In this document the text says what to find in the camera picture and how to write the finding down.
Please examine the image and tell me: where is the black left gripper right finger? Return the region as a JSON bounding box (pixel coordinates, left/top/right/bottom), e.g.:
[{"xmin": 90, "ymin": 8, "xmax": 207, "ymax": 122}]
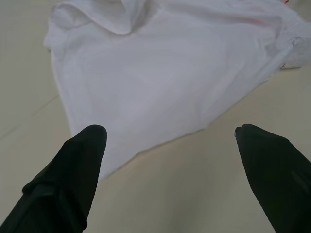
[{"xmin": 234, "ymin": 123, "xmax": 311, "ymax": 233}]

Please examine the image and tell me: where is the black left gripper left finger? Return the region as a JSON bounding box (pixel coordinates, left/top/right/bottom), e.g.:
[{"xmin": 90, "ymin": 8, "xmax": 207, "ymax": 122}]
[{"xmin": 0, "ymin": 124, "xmax": 108, "ymax": 233}]

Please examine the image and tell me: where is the white cloth garment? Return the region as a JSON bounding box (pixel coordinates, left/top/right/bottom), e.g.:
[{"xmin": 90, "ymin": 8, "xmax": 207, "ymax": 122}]
[{"xmin": 43, "ymin": 0, "xmax": 311, "ymax": 183}]

